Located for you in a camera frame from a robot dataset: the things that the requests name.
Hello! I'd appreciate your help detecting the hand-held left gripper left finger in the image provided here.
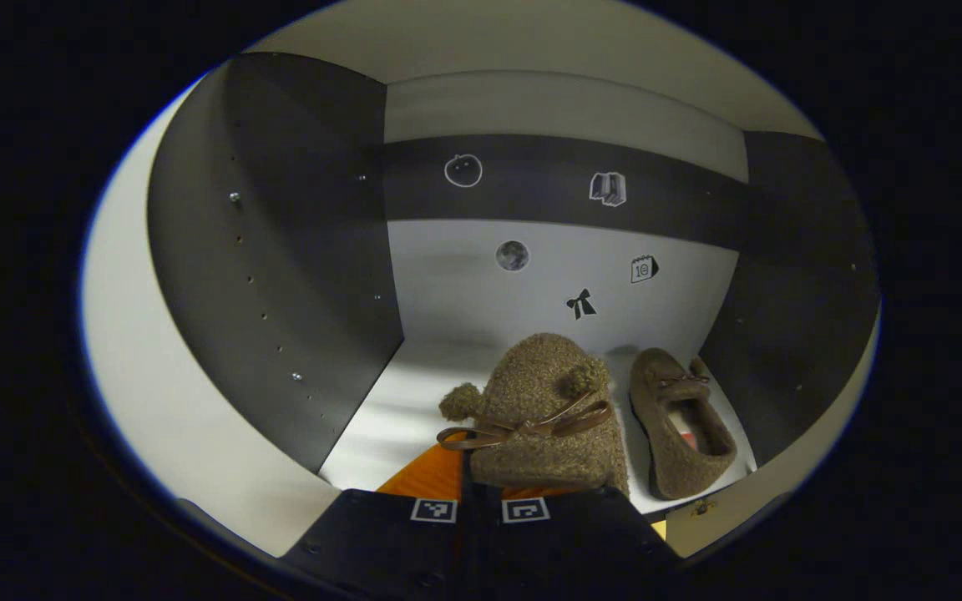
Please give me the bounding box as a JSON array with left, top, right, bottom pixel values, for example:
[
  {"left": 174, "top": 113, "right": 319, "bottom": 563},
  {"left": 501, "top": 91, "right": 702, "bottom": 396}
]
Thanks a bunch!
[{"left": 281, "top": 438, "right": 469, "bottom": 601}]

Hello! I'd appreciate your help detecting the white shoe cabinet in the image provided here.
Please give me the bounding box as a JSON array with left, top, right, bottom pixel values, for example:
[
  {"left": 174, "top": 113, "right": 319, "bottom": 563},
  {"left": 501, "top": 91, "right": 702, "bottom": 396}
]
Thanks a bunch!
[{"left": 80, "top": 0, "right": 883, "bottom": 560}]

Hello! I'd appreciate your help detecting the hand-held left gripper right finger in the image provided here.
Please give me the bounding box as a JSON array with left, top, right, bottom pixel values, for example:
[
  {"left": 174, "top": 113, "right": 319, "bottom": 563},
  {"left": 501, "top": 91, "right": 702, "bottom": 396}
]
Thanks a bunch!
[{"left": 468, "top": 484, "right": 682, "bottom": 601}]

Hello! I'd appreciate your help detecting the brown fuzzy shoe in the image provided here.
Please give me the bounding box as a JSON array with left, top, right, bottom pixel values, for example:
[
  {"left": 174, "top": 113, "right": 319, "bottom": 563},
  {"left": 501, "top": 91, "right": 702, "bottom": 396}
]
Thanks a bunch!
[
  {"left": 436, "top": 333, "right": 630, "bottom": 502},
  {"left": 629, "top": 347, "right": 738, "bottom": 500}
]

